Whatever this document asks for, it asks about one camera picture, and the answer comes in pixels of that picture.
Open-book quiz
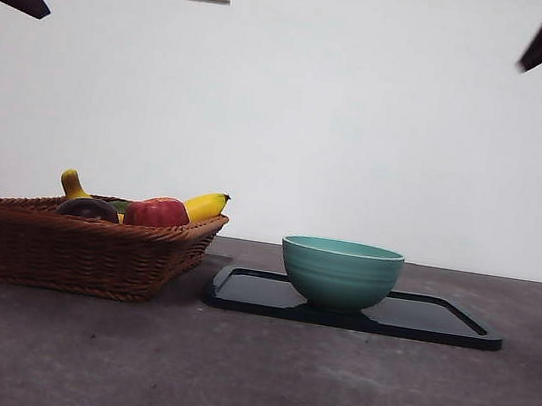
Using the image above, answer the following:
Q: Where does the dark purple plum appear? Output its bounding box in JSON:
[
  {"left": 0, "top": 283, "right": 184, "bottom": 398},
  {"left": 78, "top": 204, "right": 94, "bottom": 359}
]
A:
[{"left": 55, "top": 192, "right": 124, "bottom": 225}]

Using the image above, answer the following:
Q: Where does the teal bowl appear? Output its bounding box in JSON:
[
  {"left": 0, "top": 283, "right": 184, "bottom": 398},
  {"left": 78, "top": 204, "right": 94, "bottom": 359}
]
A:
[{"left": 272, "top": 232, "right": 407, "bottom": 323}]

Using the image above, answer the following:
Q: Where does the green fruit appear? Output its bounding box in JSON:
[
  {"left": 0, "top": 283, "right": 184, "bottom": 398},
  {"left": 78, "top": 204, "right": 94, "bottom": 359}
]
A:
[{"left": 105, "top": 197, "right": 132, "bottom": 217}]

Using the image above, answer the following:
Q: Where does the red apple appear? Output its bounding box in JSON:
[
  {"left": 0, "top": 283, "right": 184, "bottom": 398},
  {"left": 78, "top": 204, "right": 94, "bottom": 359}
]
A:
[{"left": 123, "top": 191, "right": 193, "bottom": 235}]

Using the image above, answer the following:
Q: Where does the brown wicker basket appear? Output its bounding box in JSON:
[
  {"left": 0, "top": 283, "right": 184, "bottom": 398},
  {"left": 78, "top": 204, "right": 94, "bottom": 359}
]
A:
[{"left": 0, "top": 182, "right": 231, "bottom": 315}]

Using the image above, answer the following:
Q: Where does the yellow banana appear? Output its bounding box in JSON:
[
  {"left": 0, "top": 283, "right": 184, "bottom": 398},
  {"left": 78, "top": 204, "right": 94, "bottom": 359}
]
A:
[{"left": 55, "top": 167, "right": 233, "bottom": 240}]

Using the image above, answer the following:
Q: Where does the black tray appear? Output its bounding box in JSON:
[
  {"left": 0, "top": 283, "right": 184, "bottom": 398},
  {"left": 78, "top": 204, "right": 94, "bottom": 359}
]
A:
[{"left": 198, "top": 260, "right": 509, "bottom": 354}]

